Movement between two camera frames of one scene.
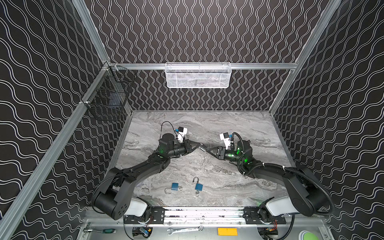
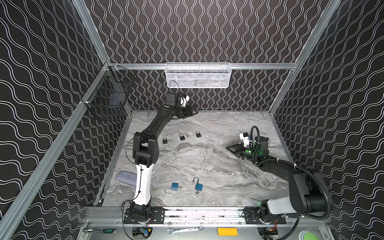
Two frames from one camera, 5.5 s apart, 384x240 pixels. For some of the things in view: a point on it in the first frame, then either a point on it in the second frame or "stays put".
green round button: [305, 235] stays put
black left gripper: [187, 147] -> [186, 110]
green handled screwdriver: [105, 231] stays put
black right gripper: [221, 152] -> [243, 150]
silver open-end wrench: [172, 231] stays put
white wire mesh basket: [198, 75] stays put
